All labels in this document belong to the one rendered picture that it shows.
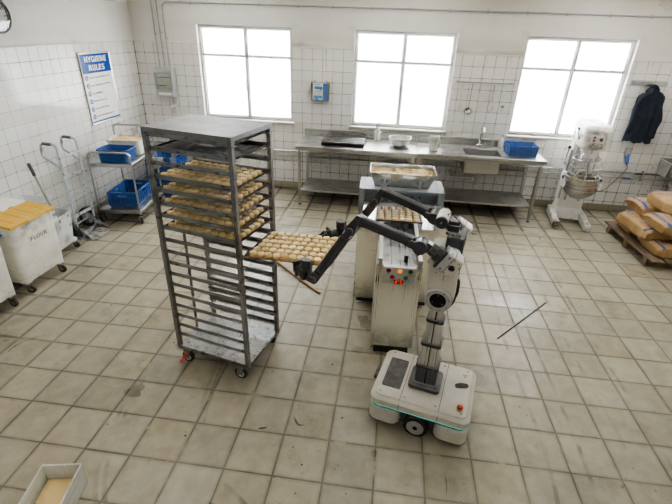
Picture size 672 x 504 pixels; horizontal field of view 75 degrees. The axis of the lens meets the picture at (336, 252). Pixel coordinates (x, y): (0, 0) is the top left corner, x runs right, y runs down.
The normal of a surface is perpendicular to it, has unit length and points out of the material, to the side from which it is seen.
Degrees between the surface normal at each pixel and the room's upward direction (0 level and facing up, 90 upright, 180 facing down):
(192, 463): 0
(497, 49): 90
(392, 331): 90
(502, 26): 90
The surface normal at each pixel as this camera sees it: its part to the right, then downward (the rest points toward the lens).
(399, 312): -0.11, 0.46
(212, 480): 0.03, -0.89
